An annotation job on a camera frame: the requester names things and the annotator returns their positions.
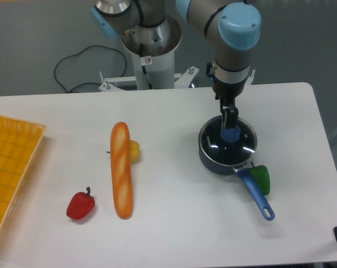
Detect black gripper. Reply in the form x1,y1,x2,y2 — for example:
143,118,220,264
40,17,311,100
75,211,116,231
212,76,246,131

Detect glass lid with blue knob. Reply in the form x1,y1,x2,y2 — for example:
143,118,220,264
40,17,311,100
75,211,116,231
198,116,257,169

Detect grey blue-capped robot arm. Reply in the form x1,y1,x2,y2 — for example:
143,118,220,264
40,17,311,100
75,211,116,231
90,1,261,130

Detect green bell pepper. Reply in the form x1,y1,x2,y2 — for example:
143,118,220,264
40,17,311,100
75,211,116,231
250,163,271,195

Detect yellow bell pepper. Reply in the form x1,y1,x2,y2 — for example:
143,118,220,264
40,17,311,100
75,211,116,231
129,140,141,162

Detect baguette bread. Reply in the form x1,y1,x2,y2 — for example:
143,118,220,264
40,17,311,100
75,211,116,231
110,122,133,219

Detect red bell pepper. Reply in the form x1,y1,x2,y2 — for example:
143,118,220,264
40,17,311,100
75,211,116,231
66,186,95,221

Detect dark pot with blue handle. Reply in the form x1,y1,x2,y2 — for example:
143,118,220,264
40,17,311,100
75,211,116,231
198,116,276,221

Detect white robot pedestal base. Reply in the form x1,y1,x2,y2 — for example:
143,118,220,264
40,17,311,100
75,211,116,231
98,16,200,92

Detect black cable on floor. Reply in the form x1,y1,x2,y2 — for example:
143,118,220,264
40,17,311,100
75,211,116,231
54,45,127,93

